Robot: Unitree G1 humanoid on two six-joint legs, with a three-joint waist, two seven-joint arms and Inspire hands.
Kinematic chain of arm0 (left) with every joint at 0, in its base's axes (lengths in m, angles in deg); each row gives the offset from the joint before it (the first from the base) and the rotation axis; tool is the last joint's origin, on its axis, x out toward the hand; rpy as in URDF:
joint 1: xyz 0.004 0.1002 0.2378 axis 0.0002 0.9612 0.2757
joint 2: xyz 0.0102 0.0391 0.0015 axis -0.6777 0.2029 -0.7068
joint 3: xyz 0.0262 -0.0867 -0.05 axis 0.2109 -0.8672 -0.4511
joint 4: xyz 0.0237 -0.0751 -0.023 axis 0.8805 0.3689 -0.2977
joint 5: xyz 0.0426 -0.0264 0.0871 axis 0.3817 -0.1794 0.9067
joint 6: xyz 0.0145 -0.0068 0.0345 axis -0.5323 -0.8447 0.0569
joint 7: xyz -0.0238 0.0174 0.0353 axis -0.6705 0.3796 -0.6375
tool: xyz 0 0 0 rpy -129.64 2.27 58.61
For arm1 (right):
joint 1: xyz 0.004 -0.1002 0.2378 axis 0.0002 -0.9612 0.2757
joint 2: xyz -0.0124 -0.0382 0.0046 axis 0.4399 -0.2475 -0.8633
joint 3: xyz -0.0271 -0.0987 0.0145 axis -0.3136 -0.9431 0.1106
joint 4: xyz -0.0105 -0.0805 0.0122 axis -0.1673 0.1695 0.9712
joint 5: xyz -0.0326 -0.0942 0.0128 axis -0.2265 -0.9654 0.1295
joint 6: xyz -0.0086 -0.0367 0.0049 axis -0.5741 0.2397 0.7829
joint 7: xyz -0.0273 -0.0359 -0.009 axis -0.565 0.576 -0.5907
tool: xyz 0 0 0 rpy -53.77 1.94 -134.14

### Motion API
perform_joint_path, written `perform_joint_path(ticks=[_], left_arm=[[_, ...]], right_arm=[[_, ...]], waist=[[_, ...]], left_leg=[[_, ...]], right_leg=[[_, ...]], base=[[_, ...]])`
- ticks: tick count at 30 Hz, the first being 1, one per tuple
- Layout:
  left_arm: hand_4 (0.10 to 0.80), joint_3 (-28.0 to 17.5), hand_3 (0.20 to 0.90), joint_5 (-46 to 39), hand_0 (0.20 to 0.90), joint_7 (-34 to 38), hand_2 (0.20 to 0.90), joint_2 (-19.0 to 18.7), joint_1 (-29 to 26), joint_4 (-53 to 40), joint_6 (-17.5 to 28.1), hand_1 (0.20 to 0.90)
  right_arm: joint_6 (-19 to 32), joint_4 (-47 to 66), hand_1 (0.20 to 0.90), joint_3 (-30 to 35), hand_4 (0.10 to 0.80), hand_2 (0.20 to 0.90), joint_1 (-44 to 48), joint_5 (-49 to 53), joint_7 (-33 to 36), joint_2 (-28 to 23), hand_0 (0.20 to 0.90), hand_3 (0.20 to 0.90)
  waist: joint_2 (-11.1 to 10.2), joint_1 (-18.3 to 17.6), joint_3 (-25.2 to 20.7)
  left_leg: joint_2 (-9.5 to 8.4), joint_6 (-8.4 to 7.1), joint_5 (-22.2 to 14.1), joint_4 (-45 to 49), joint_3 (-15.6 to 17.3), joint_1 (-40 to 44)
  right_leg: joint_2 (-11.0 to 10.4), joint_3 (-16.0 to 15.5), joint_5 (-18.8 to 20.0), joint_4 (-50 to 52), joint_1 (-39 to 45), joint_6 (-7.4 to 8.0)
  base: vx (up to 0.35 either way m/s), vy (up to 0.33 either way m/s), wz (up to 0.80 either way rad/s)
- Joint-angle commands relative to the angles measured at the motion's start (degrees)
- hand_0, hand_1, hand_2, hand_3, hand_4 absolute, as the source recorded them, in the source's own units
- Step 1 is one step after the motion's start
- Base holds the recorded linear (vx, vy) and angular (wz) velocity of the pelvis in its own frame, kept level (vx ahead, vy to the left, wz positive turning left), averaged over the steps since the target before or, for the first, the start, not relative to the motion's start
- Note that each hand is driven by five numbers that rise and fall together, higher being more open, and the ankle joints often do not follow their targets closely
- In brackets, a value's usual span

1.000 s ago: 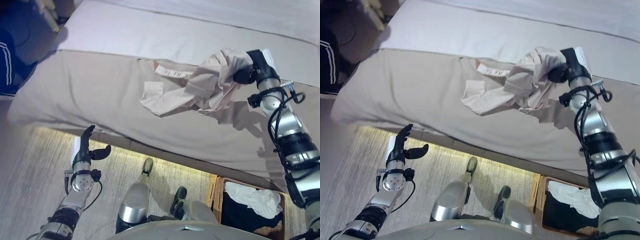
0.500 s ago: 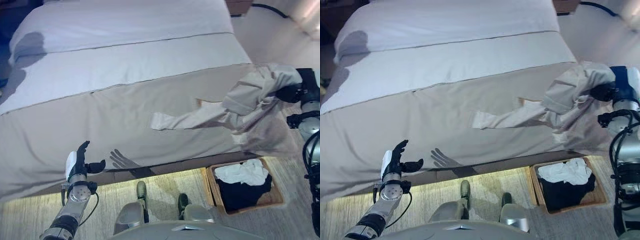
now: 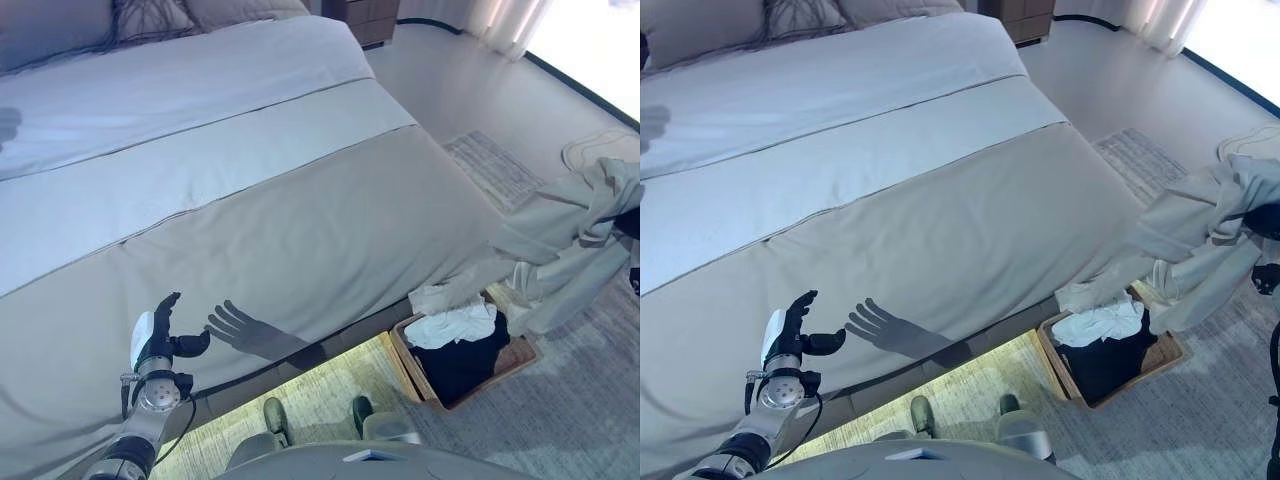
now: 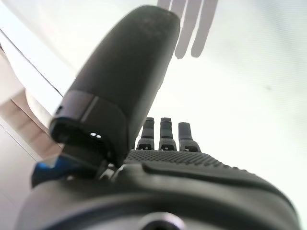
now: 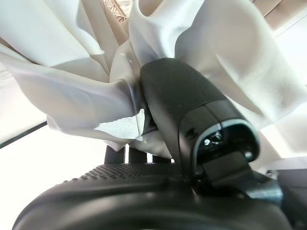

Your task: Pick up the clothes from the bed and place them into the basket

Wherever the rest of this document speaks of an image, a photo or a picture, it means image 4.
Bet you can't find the robot left hand black white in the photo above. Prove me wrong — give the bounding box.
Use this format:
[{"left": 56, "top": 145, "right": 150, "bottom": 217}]
[{"left": 13, "top": 4, "right": 302, "bottom": 230}]

